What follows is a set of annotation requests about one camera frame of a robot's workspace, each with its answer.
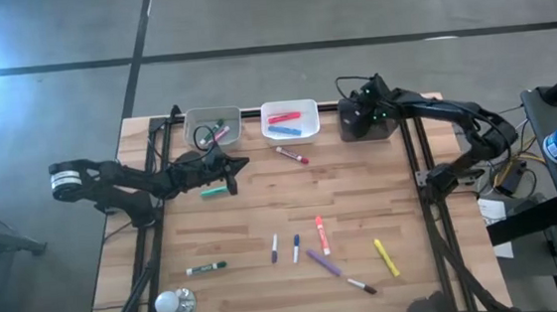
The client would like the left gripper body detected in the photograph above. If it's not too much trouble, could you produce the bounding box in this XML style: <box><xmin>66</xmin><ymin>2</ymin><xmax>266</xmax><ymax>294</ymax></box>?
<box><xmin>186</xmin><ymin>149</ymin><xmax>236</xmax><ymax>192</ymax></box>

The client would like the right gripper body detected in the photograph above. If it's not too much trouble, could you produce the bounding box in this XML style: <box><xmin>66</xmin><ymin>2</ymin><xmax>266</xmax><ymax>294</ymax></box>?
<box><xmin>345</xmin><ymin>74</ymin><xmax>402</xmax><ymax>136</ymax></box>

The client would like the teal highlighter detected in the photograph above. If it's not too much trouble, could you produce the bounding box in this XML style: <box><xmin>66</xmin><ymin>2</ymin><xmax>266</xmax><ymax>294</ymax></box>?
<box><xmin>199</xmin><ymin>184</ymin><xmax>230</xmax><ymax>199</ymax></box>

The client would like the red cap whiteboard marker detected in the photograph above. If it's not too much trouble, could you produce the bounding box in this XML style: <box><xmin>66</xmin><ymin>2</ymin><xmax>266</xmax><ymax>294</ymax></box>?
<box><xmin>205</xmin><ymin>125</ymin><xmax>232</xmax><ymax>146</ymax></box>

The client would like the green whiteboard marker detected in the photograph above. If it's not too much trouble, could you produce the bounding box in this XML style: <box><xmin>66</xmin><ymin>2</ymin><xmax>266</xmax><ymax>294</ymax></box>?
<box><xmin>198</xmin><ymin>118</ymin><xmax>227</xmax><ymax>146</ymax></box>
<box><xmin>185</xmin><ymin>259</ymin><xmax>229</xmax><ymax>277</ymax></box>

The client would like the small purple cap marker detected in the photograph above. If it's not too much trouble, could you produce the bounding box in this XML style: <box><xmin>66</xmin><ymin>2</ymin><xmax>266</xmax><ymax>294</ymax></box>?
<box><xmin>269</xmin><ymin>233</ymin><xmax>281</xmax><ymax>265</ymax></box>

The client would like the small blue cap marker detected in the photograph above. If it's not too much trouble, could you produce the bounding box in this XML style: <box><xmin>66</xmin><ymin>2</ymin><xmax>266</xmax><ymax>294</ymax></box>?
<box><xmin>291</xmin><ymin>234</ymin><xmax>303</xmax><ymax>264</ymax></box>

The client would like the orange whiteboard marker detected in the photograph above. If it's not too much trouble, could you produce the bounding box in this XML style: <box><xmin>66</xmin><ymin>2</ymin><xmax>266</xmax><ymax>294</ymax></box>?
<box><xmin>314</xmin><ymin>214</ymin><xmax>332</xmax><ymax>257</ymax></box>

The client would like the purple Sharpie highlighter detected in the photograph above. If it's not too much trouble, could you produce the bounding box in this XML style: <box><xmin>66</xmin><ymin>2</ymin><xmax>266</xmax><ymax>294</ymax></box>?
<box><xmin>305</xmin><ymin>245</ymin><xmax>344</xmax><ymax>280</ymax></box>

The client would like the yellow highlighter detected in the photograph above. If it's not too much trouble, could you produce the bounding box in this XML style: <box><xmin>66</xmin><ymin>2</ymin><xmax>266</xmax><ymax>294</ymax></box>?
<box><xmin>372</xmin><ymin>236</ymin><xmax>401</xmax><ymax>280</ymax></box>

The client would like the small brown cap marker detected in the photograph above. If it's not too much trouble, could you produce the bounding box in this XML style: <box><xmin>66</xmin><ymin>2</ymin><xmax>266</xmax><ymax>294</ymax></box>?
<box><xmin>346</xmin><ymin>275</ymin><xmax>378</xmax><ymax>298</ymax></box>

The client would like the maroon marker red cap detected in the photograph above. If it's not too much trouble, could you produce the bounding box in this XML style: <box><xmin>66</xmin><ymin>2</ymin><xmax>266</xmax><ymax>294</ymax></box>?
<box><xmin>275</xmin><ymin>144</ymin><xmax>311</xmax><ymax>168</ymax></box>

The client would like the white plastic bin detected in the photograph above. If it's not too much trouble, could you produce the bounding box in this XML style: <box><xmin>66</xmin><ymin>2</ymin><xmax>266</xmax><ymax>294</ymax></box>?
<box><xmin>258</xmin><ymin>97</ymin><xmax>323</xmax><ymax>147</ymax></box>
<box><xmin>181</xmin><ymin>104</ymin><xmax>245</xmax><ymax>154</ymax></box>

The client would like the blue highlighter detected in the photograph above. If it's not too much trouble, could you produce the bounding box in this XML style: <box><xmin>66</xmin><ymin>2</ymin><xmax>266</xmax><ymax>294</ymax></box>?
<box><xmin>267</xmin><ymin>122</ymin><xmax>304</xmax><ymax>140</ymax></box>

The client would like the red highlighter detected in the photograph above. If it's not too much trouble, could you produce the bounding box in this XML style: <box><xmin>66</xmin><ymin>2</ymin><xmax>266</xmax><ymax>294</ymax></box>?
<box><xmin>266</xmin><ymin>110</ymin><xmax>303</xmax><ymax>125</ymax></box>

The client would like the white light bulb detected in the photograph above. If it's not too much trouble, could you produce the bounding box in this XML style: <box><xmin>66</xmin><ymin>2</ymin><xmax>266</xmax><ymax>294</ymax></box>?
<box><xmin>153</xmin><ymin>289</ymin><xmax>181</xmax><ymax>312</ymax></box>

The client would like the black power box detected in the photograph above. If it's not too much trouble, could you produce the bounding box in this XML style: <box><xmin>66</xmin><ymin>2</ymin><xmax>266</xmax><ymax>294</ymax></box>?
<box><xmin>495</xmin><ymin>160</ymin><xmax>529</xmax><ymax>198</ymax></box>

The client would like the white paper sheet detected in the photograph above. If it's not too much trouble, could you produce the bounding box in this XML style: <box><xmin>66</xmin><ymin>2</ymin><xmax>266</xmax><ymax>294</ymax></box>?
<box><xmin>478</xmin><ymin>196</ymin><xmax>515</xmax><ymax>261</ymax></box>

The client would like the person's head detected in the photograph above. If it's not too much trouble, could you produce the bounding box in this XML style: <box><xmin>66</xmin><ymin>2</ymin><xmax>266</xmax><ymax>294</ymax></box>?
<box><xmin>399</xmin><ymin>289</ymin><xmax>454</xmax><ymax>312</ymax></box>

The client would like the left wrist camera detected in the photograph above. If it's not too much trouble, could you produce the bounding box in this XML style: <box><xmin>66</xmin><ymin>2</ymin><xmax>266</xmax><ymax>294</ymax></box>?
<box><xmin>198</xmin><ymin>147</ymin><xmax>225</xmax><ymax>169</ymax></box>

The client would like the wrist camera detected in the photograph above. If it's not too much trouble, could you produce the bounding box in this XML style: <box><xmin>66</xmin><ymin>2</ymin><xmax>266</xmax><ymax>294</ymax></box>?
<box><xmin>198</xmin><ymin>147</ymin><xmax>225</xmax><ymax>169</ymax></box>
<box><xmin>358</xmin><ymin>72</ymin><xmax>392</xmax><ymax>101</ymax></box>

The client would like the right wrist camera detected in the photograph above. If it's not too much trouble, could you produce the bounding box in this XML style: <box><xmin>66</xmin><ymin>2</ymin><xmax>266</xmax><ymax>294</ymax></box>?
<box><xmin>358</xmin><ymin>72</ymin><xmax>392</xmax><ymax>101</ymax></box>

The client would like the black left camera cable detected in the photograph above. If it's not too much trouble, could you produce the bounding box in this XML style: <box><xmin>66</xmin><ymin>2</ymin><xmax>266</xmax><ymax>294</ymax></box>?
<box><xmin>192</xmin><ymin>124</ymin><xmax>219</xmax><ymax>159</ymax></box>

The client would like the black camera cable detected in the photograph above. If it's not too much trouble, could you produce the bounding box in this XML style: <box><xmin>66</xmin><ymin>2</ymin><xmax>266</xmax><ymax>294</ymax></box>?
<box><xmin>334</xmin><ymin>74</ymin><xmax>372</xmax><ymax>100</ymax></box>
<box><xmin>192</xmin><ymin>124</ymin><xmax>219</xmax><ymax>159</ymax></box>

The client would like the black right camera cable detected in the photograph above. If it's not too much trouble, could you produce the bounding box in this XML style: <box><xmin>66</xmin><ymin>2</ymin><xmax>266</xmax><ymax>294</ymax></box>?
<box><xmin>334</xmin><ymin>74</ymin><xmax>372</xmax><ymax>100</ymax></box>

